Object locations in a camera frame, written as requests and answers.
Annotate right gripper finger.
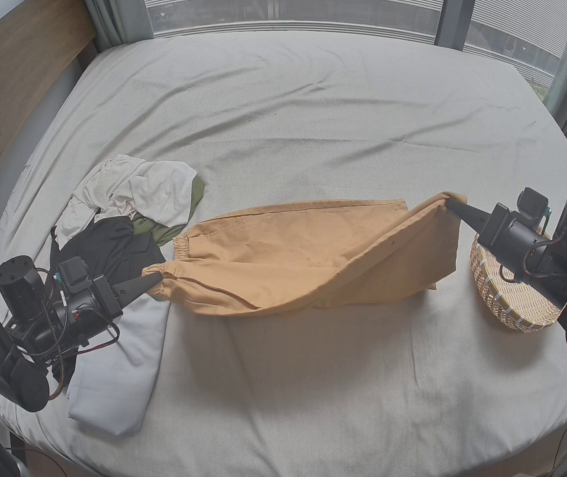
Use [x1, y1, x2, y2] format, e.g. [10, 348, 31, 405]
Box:
[445, 198, 489, 240]

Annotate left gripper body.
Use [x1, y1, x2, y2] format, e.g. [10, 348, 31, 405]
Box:
[77, 275, 126, 341]

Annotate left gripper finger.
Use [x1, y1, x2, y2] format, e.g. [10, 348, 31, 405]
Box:
[113, 273, 164, 313]

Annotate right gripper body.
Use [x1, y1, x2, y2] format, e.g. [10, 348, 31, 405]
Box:
[476, 203, 539, 273]

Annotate tan shorts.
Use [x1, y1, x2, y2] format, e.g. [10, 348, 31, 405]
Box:
[142, 193, 470, 319]

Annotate black garment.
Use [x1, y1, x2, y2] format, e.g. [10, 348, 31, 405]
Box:
[47, 216, 168, 297]

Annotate green garment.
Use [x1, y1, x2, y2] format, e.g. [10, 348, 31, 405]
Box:
[132, 176, 205, 248]

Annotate round woven basket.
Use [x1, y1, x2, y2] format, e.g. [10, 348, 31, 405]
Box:
[470, 224, 567, 334]

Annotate pale blue garment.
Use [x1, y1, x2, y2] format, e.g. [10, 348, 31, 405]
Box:
[67, 286, 168, 437]

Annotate white garment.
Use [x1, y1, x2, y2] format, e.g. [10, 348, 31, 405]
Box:
[56, 154, 198, 249]

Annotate bed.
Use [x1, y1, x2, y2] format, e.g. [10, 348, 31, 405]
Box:
[0, 0, 567, 477]

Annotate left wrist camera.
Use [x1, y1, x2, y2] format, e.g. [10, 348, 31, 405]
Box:
[56, 257, 91, 293]

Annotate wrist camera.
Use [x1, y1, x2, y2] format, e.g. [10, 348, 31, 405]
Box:
[56, 257, 91, 293]
[517, 187, 551, 228]

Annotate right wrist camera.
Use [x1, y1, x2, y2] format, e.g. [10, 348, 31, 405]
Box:
[517, 187, 551, 228]

